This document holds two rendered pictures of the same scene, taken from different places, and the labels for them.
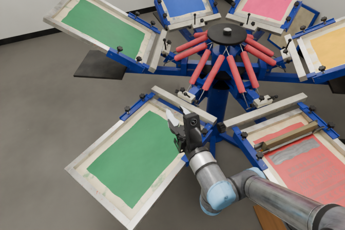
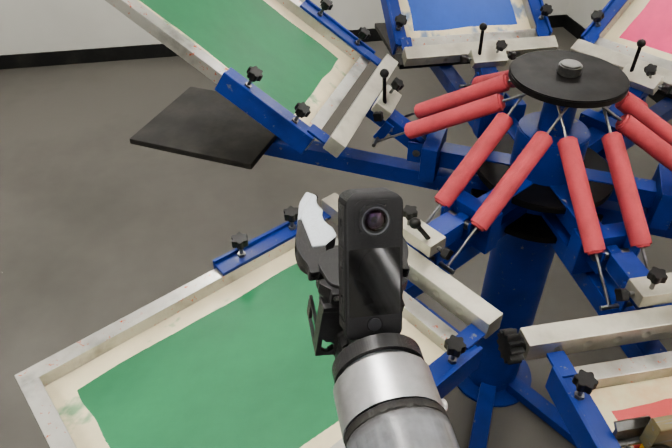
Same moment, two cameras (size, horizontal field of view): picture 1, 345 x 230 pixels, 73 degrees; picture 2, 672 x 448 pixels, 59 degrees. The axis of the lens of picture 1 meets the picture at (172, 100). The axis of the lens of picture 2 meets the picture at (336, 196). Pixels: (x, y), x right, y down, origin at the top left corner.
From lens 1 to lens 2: 0.29 m
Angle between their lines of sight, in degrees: 11
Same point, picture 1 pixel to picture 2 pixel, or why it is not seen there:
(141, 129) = (267, 306)
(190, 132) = (355, 263)
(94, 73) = (185, 141)
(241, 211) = not seen: outside the picture
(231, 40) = (580, 93)
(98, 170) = (108, 403)
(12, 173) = not seen: outside the picture
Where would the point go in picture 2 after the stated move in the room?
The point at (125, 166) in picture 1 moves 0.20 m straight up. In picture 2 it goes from (191, 406) to (175, 343)
